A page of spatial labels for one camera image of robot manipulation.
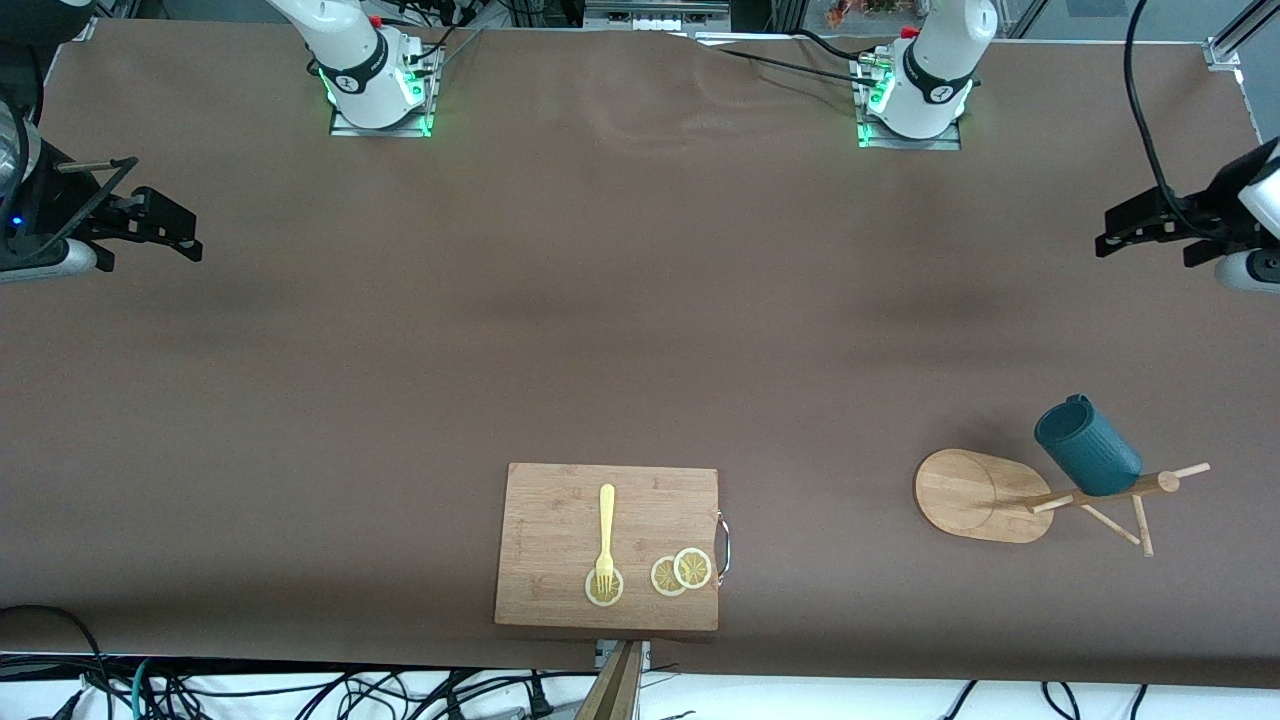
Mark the teal mug with yellow inside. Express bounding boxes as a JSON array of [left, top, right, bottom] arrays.
[[1033, 393, 1144, 498]]

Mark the wooden mug rack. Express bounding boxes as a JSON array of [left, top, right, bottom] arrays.
[[913, 448, 1212, 558]]

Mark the brown table cover sheet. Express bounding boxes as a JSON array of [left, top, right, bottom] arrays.
[[0, 18, 1280, 691]]

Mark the bamboo cutting board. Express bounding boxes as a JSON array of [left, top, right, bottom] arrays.
[[494, 462, 721, 633]]

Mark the white power strip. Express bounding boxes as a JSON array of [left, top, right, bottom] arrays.
[[585, 0, 733, 31]]

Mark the yellow plastic fork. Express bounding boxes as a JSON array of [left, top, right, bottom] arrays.
[[594, 484, 617, 597]]

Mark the wooden beam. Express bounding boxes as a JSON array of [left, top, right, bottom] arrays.
[[575, 640, 646, 720]]

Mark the black cable with thin rod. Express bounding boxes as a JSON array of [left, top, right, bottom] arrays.
[[45, 155, 141, 246]]

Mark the aluminium frame profile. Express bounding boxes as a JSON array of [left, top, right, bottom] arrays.
[[1205, 0, 1280, 71]]

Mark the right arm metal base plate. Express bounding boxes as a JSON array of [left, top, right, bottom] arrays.
[[328, 40, 443, 139]]

